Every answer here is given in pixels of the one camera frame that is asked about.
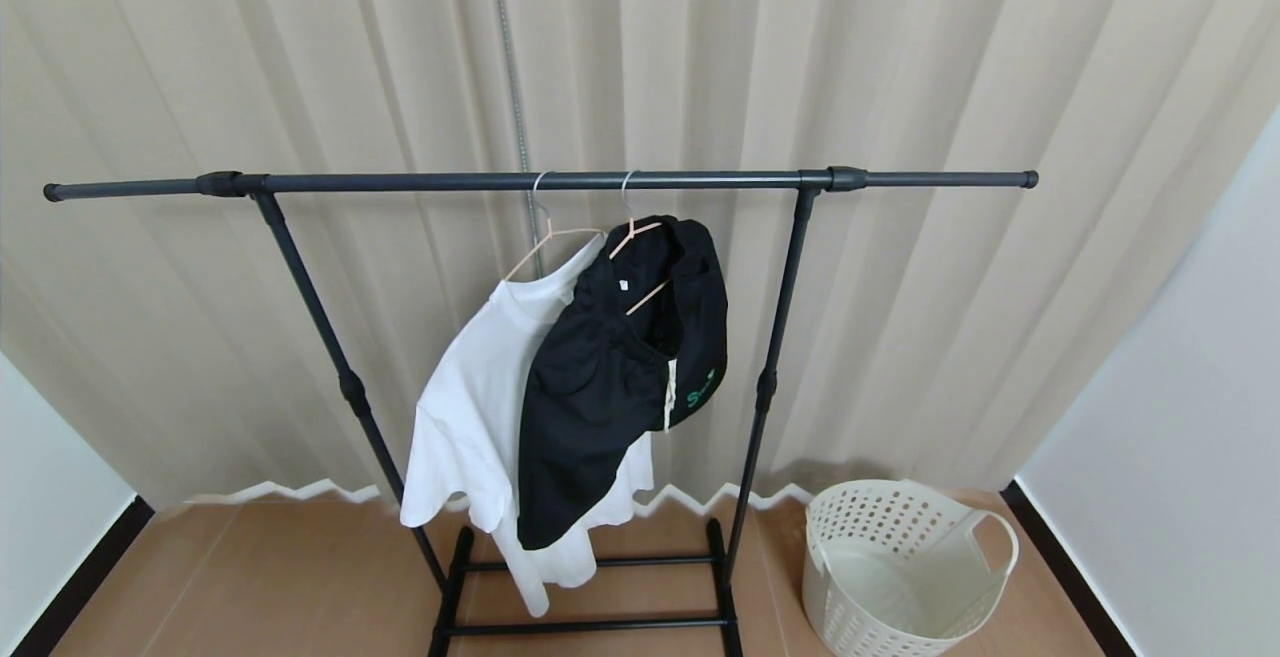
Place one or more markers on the white t-shirt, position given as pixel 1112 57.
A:
pixel 470 417

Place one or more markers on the beige curtain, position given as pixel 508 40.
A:
pixel 250 37

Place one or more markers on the pink clothes hanger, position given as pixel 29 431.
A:
pixel 550 234
pixel 632 229

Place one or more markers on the black clothes rack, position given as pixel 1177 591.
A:
pixel 400 181

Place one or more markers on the white laundry basket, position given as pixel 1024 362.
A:
pixel 900 577

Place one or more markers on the black shorts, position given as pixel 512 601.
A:
pixel 580 417

